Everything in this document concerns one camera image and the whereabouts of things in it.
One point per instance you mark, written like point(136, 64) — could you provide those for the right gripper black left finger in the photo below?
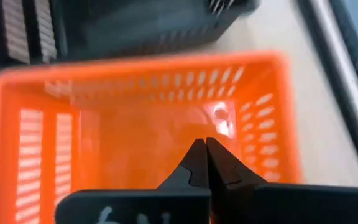
point(186, 177)

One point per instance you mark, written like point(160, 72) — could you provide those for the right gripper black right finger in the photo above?
point(228, 174)

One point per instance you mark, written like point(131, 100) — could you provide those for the orange plastic slotted basket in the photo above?
point(135, 140)

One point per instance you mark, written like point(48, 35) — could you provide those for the black plastic slotted basket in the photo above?
point(135, 28)

